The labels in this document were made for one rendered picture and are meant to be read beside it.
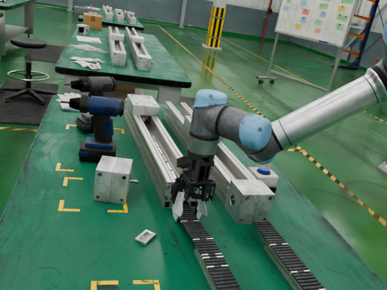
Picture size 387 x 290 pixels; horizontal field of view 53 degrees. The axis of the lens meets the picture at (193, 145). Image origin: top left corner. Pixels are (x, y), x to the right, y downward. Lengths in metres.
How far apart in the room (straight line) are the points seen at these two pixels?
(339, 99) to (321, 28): 5.81
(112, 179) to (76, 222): 0.15
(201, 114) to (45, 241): 0.46
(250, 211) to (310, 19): 5.98
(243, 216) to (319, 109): 0.36
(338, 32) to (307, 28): 0.62
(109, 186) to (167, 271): 0.32
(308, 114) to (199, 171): 0.29
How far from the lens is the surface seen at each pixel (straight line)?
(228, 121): 0.87
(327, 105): 0.98
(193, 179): 0.97
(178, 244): 0.99
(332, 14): 6.68
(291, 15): 7.24
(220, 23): 11.22
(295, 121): 0.97
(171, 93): 2.83
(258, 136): 0.85
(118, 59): 2.91
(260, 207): 1.12
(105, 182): 1.09
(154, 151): 1.26
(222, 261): 0.91
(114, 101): 1.28
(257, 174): 1.30
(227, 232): 1.08
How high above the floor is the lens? 1.36
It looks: 21 degrees down
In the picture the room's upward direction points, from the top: 10 degrees clockwise
